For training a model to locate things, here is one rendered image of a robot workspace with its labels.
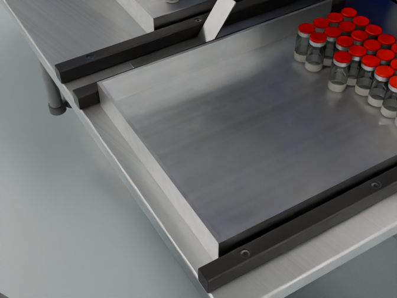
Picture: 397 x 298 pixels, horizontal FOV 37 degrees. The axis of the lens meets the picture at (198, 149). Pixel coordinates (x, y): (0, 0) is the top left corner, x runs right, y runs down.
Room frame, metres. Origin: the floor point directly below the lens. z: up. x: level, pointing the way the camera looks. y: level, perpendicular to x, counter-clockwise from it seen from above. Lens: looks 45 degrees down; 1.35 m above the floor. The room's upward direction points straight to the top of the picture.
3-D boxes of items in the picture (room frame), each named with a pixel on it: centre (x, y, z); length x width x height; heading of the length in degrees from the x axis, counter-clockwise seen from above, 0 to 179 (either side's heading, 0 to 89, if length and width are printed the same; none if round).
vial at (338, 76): (0.56, -0.17, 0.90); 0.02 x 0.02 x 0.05
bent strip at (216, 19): (0.64, 0.02, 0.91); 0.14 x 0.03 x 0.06; 121
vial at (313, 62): (0.60, -0.14, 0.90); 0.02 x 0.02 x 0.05
